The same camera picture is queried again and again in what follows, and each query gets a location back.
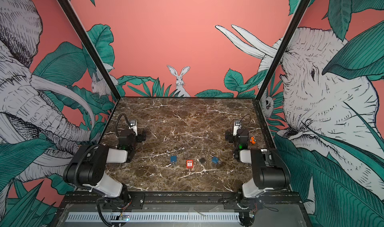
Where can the blue padlock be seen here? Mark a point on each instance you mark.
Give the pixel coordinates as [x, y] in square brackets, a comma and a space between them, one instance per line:
[215, 160]
[173, 160]

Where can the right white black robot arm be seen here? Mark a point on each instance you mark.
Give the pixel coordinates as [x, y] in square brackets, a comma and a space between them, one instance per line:
[269, 171]

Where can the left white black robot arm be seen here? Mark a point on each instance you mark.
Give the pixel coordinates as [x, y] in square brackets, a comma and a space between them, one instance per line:
[86, 170]

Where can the red safety padlock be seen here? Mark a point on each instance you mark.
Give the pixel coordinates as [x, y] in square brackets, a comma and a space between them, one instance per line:
[189, 164]

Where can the orange toy car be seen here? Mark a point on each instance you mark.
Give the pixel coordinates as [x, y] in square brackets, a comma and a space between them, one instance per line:
[252, 141]

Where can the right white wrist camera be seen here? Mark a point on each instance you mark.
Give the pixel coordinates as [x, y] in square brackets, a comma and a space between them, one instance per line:
[237, 126]

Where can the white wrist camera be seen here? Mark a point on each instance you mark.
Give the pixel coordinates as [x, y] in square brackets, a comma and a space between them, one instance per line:
[133, 126]
[237, 126]

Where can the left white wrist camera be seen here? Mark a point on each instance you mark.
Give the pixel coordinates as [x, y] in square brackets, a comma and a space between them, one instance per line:
[133, 126]

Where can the black mounting rail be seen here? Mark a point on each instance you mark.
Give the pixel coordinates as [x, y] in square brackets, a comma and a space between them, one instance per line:
[237, 201]

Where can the white slotted cable duct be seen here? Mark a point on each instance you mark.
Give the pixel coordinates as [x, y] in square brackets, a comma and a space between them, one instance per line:
[180, 217]

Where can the left black frame post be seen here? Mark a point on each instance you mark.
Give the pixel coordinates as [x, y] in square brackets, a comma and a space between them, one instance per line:
[86, 41]

